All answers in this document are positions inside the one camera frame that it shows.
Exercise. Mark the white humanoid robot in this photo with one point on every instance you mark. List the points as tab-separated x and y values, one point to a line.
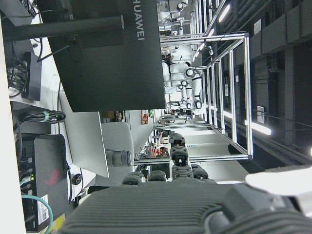
192	80

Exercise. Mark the black Huawei monitor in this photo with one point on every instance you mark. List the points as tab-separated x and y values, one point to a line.
109	61

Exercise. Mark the black ROG computer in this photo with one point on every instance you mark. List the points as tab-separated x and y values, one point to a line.
48	170

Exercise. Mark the black dock box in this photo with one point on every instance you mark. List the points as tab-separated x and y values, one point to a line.
33	78

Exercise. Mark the aluminium frame cage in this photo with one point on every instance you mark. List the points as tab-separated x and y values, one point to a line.
247	97

